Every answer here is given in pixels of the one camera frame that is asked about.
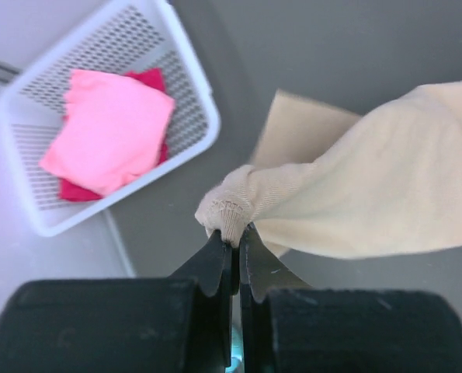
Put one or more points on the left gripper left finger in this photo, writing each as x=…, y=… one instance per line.
x=197, y=329

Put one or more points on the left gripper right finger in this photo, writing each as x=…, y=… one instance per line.
x=259, y=272

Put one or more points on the beige t shirt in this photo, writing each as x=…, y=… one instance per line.
x=331, y=183

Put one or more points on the teal headphones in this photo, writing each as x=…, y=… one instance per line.
x=237, y=351

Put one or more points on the red folded t shirt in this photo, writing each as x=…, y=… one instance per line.
x=73, y=193

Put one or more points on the pink folded t shirt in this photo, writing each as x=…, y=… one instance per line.
x=113, y=128

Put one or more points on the white plastic basket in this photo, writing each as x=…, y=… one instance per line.
x=122, y=36

